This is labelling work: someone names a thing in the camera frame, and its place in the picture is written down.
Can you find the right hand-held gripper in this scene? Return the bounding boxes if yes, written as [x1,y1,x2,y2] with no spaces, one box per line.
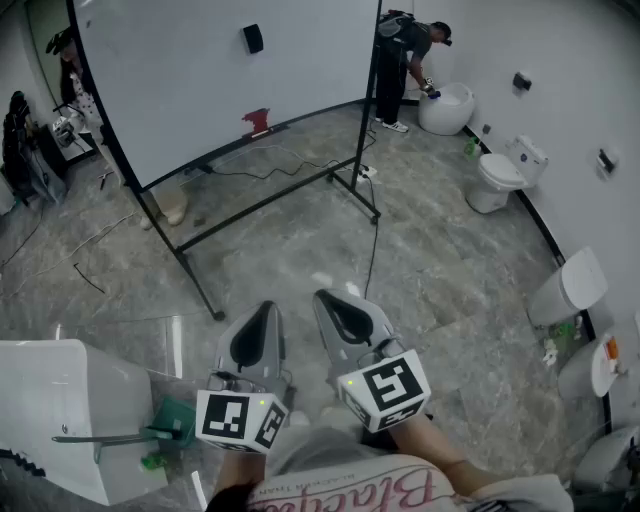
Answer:
[313,289,433,435]

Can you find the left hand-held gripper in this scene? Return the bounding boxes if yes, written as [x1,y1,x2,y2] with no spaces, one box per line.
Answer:
[194,299,297,455]

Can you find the black and white whiteboard eraser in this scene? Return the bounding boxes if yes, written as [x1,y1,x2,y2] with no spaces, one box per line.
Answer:
[242,23,265,55]

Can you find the person's right forearm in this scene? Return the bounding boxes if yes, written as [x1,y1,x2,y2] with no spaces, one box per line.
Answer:
[388,413,501,497]

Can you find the person's left forearm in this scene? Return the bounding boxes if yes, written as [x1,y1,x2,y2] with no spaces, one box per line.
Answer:
[214,448,267,507]

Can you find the whiteboard on black stand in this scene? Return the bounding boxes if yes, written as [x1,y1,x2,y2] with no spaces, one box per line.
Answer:
[66,0,384,321]

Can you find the black waist pouch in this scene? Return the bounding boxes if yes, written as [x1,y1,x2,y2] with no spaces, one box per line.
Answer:
[359,427,401,452]

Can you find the person's grey trousers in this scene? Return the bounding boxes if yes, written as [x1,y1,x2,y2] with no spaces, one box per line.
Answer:
[269,424,372,477]

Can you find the person's white printed shirt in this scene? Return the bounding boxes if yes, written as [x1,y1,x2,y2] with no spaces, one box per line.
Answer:
[244,452,576,512]

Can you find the white toilet with tank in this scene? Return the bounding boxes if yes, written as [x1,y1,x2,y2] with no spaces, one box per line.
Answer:
[465,133,550,215]

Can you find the white bathtub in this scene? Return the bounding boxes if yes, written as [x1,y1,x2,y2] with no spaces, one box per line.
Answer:
[0,338,169,506]

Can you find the round white toilet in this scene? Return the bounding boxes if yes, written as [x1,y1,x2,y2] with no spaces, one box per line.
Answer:
[417,82,475,136]

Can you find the white toilet with orange label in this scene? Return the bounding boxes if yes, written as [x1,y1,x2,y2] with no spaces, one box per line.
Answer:
[557,332,624,401]

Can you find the black backpack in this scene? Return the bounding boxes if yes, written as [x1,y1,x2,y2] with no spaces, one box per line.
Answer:
[2,90,40,202]

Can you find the black power cable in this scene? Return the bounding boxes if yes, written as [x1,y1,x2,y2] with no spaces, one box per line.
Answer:
[363,174,380,299]

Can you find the grey long-handled brush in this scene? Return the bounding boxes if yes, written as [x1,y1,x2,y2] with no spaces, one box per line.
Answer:
[52,427,181,464]

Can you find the white cable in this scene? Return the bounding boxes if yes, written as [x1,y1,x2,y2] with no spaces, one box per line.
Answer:
[0,212,137,297]

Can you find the white wall-hung toilet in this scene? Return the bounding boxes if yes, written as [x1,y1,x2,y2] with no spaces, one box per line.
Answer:
[527,245,610,329]

